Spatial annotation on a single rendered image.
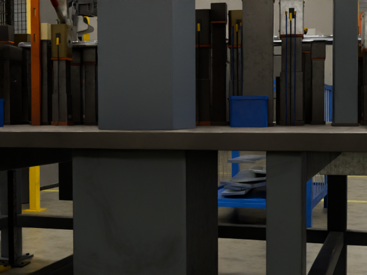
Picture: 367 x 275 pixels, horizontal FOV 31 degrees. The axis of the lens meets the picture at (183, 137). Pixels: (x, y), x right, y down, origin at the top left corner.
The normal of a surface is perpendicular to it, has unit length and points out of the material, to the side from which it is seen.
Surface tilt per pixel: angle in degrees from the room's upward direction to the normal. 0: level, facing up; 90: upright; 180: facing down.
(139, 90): 90
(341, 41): 90
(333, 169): 90
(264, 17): 90
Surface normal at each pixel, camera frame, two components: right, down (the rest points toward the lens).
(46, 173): 0.95, 0.00
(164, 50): -0.30, 0.04
